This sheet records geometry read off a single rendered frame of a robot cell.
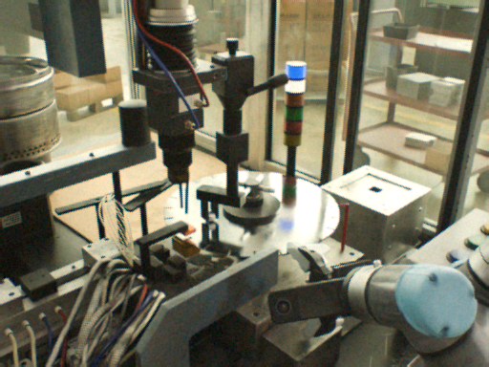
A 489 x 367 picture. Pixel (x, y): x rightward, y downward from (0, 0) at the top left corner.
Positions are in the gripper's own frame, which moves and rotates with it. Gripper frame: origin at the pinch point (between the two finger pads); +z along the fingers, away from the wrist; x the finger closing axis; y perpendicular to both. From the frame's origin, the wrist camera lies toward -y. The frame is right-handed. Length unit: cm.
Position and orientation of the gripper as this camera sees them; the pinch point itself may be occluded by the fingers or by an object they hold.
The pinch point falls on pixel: (292, 290)
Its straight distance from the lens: 88.1
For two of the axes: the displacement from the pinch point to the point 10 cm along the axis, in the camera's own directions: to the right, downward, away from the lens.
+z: -3.4, 1.5, 9.3
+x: -1.8, -9.8, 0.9
